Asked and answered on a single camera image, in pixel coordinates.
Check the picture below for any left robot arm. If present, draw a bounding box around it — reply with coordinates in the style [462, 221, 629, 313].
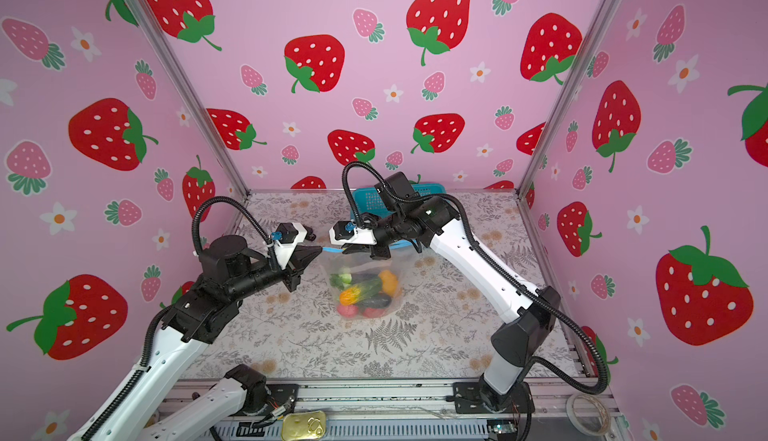
[72, 235, 322, 440]

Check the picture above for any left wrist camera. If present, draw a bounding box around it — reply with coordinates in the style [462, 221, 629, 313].
[269, 222, 310, 269]

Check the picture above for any teal plastic basket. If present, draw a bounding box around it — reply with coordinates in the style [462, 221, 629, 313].
[343, 179, 460, 251]

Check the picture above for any magenta toy fruit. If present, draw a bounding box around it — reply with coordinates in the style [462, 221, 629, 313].
[336, 304, 359, 319]

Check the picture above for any gold tin can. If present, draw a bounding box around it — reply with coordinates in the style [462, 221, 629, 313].
[281, 411, 327, 441]

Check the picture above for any clear tape roll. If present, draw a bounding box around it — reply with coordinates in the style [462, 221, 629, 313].
[566, 393, 611, 437]

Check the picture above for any red toy pepper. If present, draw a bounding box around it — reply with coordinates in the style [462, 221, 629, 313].
[362, 308, 388, 319]

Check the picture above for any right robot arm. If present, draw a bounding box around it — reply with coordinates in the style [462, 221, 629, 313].
[356, 194, 609, 412]

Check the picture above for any clear zip top bag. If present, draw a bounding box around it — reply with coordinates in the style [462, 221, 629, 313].
[319, 244, 418, 319]

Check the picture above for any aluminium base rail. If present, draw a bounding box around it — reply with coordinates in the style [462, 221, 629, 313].
[137, 374, 631, 441]

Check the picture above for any green leafy vegetable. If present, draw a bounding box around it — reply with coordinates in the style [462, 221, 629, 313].
[329, 270, 355, 292]

